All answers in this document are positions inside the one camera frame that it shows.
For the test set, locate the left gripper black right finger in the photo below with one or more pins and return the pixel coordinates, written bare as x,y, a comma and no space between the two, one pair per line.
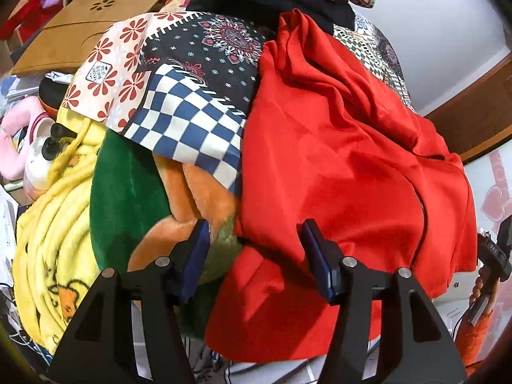
414,344

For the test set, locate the red zip jacket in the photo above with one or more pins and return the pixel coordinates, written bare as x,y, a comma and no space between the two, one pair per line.
395,205

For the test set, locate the orange sleeve forearm right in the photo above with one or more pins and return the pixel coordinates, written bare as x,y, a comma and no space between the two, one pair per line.
470,339

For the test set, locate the white sliding door with hearts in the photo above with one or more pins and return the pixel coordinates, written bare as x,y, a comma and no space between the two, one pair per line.
490,180

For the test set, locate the yellow cartoon blanket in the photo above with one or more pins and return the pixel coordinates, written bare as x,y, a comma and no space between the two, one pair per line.
54,265

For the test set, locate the wooden wardrobe cabinet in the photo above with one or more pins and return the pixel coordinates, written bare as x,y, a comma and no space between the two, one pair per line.
478,119

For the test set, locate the cream and tan fleece blanket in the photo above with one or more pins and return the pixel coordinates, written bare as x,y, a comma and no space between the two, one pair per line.
143,204

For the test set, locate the pink plush toy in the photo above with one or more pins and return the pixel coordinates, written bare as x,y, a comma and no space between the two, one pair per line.
21,126

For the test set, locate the patchwork patterned bed sheet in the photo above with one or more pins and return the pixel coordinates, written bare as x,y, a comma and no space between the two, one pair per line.
192,88

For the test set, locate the wooden lap desk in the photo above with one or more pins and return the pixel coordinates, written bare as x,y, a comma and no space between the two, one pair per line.
66,41

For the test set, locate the red plush toy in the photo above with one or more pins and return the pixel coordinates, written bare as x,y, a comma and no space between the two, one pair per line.
29,16

